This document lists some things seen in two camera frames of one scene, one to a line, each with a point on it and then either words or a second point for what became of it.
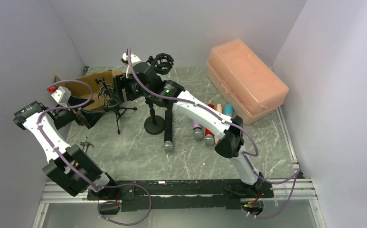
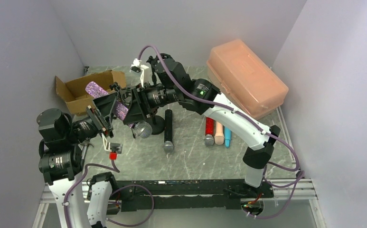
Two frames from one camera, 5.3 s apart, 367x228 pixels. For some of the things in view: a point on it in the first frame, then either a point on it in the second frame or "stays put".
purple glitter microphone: x=198 y=132 to x=96 y=90
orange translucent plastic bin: x=249 y=85 stays put
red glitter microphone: x=209 y=138 stays put
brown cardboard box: x=97 y=90 stays put
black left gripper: x=77 y=114 to x=98 y=118
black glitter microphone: x=168 y=145 stays put
